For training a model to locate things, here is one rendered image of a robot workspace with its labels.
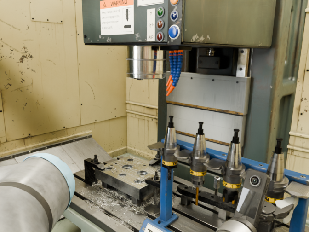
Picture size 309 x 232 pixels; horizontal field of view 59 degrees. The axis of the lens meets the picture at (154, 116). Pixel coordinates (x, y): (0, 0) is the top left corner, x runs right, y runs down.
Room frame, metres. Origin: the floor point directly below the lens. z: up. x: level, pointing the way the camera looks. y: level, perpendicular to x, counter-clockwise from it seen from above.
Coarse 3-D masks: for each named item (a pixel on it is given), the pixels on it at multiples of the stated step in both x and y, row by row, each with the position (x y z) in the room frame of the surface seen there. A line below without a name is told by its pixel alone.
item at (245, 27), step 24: (96, 0) 0.97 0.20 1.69; (192, 0) 0.75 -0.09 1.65; (216, 0) 0.85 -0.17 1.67; (240, 0) 0.96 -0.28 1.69; (264, 0) 1.12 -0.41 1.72; (96, 24) 0.97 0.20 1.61; (144, 24) 0.82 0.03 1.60; (192, 24) 0.76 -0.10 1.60; (216, 24) 0.85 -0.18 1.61; (240, 24) 0.98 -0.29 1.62; (264, 24) 1.14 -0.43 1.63; (264, 48) 1.23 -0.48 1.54
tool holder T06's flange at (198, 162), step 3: (189, 153) 0.79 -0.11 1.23; (189, 156) 0.76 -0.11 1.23; (192, 156) 0.77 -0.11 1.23; (207, 156) 0.77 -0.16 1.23; (189, 159) 0.76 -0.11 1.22; (192, 159) 0.76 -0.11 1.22; (195, 159) 0.75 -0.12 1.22; (198, 159) 0.74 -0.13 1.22; (201, 159) 0.74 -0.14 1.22; (204, 159) 0.74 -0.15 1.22; (207, 159) 0.75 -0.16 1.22; (189, 162) 0.76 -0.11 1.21; (192, 162) 0.76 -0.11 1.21; (195, 162) 0.75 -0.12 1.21; (198, 162) 0.75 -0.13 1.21; (201, 162) 0.74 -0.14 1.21; (204, 162) 0.75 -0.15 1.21; (195, 165) 0.74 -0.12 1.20; (198, 165) 0.74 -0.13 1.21; (201, 165) 0.74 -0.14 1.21
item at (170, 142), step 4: (168, 128) 0.84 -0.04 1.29; (172, 128) 0.83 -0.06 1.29; (168, 132) 0.83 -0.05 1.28; (172, 132) 0.83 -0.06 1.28; (168, 136) 0.83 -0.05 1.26; (172, 136) 0.83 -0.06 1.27; (168, 140) 0.83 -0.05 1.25; (172, 140) 0.83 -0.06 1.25; (176, 140) 0.84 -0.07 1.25; (164, 144) 0.84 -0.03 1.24; (168, 144) 0.83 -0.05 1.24; (172, 144) 0.83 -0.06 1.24; (176, 144) 0.84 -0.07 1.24; (168, 148) 0.82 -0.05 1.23; (172, 148) 0.82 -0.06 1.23
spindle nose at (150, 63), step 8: (128, 48) 1.05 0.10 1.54; (136, 48) 1.03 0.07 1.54; (144, 48) 1.02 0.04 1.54; (152, 48) 1.02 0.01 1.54; (128, 56) 1.05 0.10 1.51; (136, 56) 1.03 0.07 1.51; (144, 56) 1.02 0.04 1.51; (152, 56) 1.02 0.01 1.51; (160, 56) 1.04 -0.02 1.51; (128, 64) 1.05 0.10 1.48; (136, 64) 1.03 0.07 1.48; (144, 64) 1.02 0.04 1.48; (152, 64) 1.02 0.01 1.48; (160, 64) 1.04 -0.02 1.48; (128, 72) 1.05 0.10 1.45; (136, 72) 1.03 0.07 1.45; (144, 72) 1.02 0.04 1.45; (152, 72) 1.02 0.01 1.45; (160, 72) 1.04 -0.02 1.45
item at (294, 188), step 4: (292, 180) 0.63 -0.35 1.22; (288, 184) 0.62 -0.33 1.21; (292, 184) 0.61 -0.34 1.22; (296, 184) 0.61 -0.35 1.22; (300, 184) 0.61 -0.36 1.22; (304, 184) 0.61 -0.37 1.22; (284, 188) 0.60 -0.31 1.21; (288, 188) 0.59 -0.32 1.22; (292, 188) 0.59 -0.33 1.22; (296, 188) 0.59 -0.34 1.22; (300, 188) 0.59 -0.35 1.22; (304, 188) 0.59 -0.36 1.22; (308, 188) 0.59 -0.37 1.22; (288, 192) 0.58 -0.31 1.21; (292, 192) 0.57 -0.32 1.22; (296, 192) 0.57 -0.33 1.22; (300, 192) 0.57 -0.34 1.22; (304, 192) 0.57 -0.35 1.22; (308, 192) 0.57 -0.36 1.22; (296, 196) 0.56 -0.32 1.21; (300, 196) 0.56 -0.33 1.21; (304, 196) 0.56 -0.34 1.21; (308, 196) 0.56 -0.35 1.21
